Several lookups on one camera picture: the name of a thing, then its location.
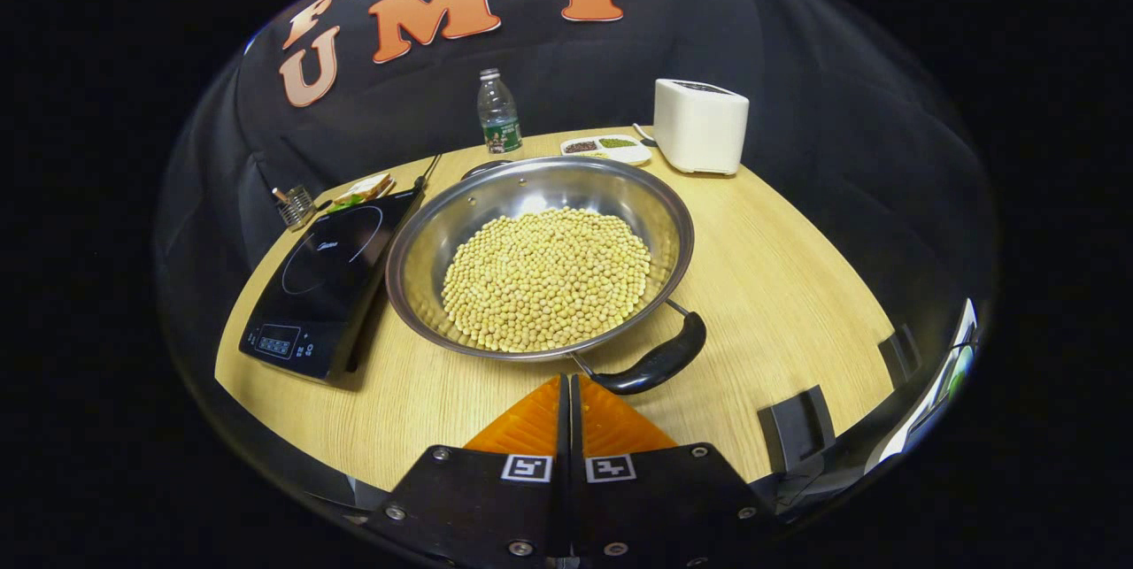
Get stainless steel pot black handles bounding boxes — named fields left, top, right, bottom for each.
left=385, top=156, right=709, bottom=397

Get white divided dish of beans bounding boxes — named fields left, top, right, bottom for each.
left=560, top=135, right=653, bottom=167

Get pile of soybeans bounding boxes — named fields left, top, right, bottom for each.
left=441, top=206, right=653, bottom=353

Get black induction cooktop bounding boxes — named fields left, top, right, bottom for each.
left=239, top=188, right=424, bottom=382

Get white toaster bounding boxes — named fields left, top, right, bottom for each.
left=653, top=79, right=751, bottom=176

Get clear plastic water bottle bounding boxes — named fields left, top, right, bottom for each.
left=477, top=68, right=523, bottom=156

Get sandwich with lettuce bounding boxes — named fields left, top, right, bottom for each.
left=332, top=173, right=397, bottom=209

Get small metal wire basket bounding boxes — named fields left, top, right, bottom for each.
left=272, top=184, right=320, bottom=231

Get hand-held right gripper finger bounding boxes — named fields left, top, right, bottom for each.
left=572, top=374, right=780, bottom=569
left=365, top=374, right=573, bottom=569

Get black table edge bracket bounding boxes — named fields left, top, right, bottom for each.
left=759, top=385, right=836, bottom=473
left=878, top=324, right=923, bottom=388

